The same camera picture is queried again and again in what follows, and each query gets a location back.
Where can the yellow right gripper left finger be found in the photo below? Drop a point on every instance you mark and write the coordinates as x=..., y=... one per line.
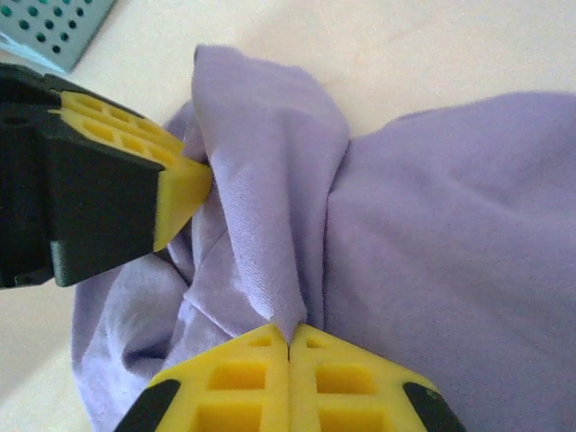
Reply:
x=234, y=396

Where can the purple t-shirt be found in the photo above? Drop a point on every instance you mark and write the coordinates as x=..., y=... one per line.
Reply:
x=405, y=225

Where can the light blue plastic basket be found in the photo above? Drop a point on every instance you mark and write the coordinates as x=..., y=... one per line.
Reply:
x=54, y=27

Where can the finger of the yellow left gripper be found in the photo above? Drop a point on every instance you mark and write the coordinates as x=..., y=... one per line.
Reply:
x=112, y=202
x=108, y=105

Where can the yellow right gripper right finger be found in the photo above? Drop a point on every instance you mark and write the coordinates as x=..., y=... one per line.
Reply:
x=351, y=396

